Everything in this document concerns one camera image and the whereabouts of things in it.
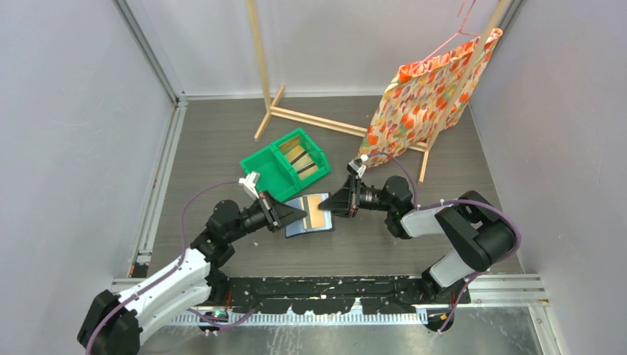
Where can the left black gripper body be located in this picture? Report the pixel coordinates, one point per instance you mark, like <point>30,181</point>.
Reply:
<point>258,217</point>

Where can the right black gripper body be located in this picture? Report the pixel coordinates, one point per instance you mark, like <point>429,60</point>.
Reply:
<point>365,198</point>

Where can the gold striped card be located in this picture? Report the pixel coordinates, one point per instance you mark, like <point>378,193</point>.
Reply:
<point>295,153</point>
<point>317,220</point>

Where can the black leather card holder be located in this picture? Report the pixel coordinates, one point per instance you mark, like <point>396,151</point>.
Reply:
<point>296,229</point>

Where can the green plastic two-compartment bin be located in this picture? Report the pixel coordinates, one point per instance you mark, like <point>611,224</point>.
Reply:
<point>277,176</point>

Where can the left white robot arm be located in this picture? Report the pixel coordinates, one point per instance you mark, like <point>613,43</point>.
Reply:
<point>120,323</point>

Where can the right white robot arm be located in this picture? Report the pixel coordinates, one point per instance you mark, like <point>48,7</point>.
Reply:
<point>479,234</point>

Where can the gold card with stripe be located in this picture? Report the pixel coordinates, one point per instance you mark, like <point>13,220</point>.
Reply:
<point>306,171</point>

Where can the wooden drying rack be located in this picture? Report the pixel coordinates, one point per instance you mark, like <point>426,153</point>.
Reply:
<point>272,107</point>

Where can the floral orange cloth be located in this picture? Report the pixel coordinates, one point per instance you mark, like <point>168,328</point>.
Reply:
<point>422,94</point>

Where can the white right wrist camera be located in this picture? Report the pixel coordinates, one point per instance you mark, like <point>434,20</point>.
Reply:
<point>357,166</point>

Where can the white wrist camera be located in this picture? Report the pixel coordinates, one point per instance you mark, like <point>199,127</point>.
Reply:
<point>357,166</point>
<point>249,184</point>

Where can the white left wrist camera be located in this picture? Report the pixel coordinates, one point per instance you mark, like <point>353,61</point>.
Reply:
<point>249,184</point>

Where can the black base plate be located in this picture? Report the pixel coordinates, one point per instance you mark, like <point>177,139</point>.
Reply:
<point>333,295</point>

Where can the slotted metal rail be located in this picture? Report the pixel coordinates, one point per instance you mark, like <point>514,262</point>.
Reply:
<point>354,317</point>

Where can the aluminium corner frame post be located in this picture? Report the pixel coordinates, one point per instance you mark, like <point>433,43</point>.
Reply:
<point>133,25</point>

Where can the pink wire hanger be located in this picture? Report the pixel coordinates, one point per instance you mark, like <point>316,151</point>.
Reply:
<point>464,12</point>

